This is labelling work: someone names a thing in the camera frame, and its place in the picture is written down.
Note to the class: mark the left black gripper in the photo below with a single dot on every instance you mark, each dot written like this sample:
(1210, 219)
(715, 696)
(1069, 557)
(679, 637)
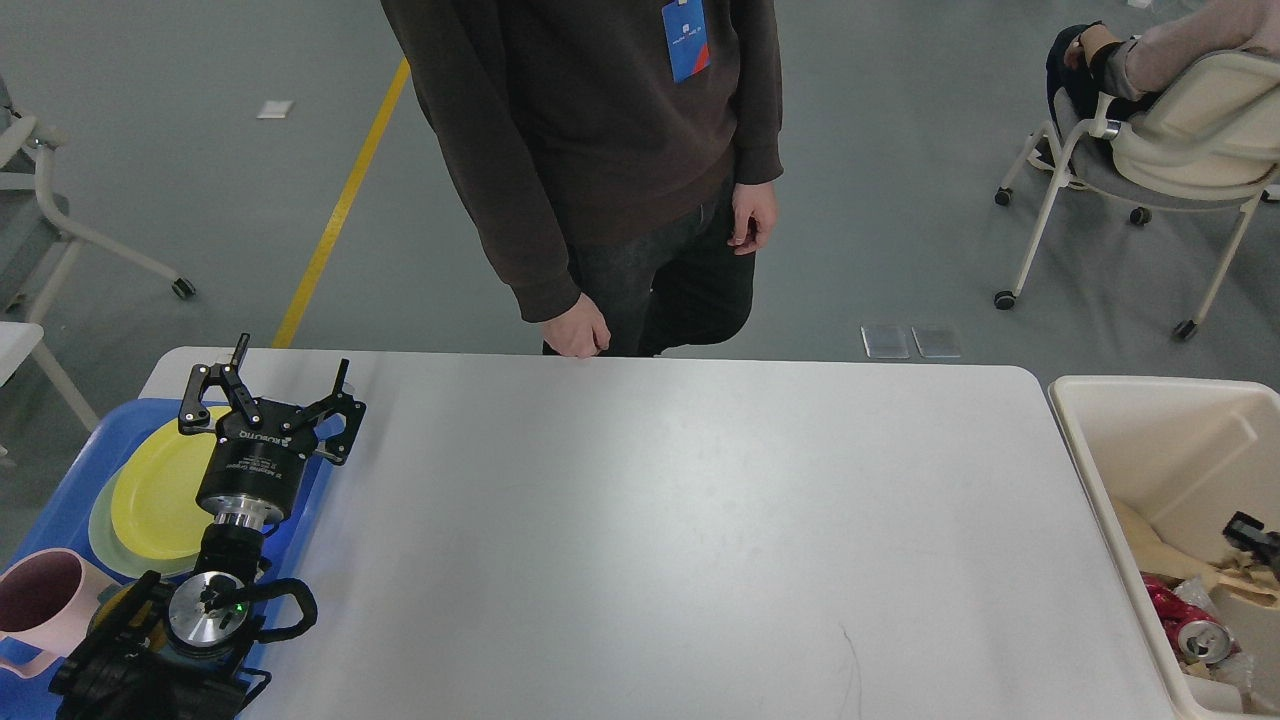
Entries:
(255, 470)

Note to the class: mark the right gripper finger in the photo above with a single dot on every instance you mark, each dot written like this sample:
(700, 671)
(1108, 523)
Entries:
(1247, 534)

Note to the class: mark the brown paper bag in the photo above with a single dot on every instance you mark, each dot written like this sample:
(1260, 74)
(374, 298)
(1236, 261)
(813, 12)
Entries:
(1156, 557)

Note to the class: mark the crushed red can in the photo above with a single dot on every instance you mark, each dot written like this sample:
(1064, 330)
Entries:
(1193, 631)

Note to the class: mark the yellow plate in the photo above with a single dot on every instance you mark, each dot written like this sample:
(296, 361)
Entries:
(154, 508)

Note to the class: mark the pink mug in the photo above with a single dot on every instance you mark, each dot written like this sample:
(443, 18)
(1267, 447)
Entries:
(48, 600)

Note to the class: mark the small brown paper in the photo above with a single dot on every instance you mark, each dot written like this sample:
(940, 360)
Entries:
(1251, 583)

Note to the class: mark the white paper cup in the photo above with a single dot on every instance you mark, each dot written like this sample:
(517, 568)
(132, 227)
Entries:
(1254, 671)

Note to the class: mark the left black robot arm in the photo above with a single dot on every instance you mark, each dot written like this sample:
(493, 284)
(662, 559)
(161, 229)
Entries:
(178, 650)

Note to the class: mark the beige plastic bin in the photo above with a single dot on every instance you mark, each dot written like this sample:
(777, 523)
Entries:
(1186, 454)

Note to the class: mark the light green plate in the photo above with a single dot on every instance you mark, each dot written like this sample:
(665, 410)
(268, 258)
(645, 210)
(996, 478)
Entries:
(113, 555)

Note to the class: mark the blue plastic tray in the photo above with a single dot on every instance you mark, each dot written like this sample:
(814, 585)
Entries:
(65, 520)

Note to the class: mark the white office chair left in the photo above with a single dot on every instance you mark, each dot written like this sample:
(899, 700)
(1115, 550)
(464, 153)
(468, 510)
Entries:
(40, 241)

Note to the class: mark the right clear floor plate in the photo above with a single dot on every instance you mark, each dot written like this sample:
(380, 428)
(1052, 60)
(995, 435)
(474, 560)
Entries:
(937, 341)

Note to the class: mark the clear floor plate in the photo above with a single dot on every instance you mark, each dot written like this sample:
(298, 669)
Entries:
(937, 341)
(885, 342)

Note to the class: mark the left clear floor plate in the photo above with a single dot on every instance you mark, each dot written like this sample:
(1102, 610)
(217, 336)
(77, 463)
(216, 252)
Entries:
(885, 342)

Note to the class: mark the person in dark clothes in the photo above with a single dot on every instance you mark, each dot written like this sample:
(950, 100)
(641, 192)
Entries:
(617, 158)

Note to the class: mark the seated person in pink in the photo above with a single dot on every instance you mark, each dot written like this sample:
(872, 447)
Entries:
(1085, 61)

